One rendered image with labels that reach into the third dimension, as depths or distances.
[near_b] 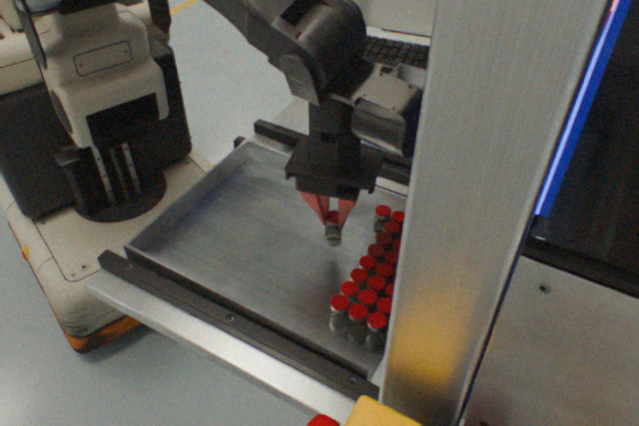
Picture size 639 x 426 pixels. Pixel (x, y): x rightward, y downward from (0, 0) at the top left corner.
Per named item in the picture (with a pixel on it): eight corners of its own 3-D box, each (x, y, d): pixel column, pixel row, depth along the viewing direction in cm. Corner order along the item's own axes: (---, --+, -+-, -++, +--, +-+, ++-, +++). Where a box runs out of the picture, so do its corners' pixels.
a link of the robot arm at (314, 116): (329, 50, 57) (295, 72, 54) (385, 70, 54) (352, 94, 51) (329, 107, 62) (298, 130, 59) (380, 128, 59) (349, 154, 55)
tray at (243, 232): (451, 233, 75) (456, 215, 72) (365, 387, 58) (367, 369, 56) (249, 156, 87) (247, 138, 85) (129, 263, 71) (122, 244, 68)
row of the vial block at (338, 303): (406, 238, 74) (410, 213, 71) (342, 337, 62) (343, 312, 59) (391, 232, 75) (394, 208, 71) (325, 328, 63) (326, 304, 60)
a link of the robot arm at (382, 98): (330, -9, 52) (276, 51, 49) (440, 22, 46) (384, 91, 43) (351, 82, 61) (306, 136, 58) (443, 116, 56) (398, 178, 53)
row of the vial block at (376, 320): (438, 250, 72) (443, 225, 69) (378, 355, 61) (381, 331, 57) (422, 244, 73) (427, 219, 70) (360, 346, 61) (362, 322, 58)
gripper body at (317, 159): (371, 199, 60) (375, 144, 55) (284, 183, 62) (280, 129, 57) (383, 164, 64) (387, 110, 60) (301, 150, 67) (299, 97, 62)
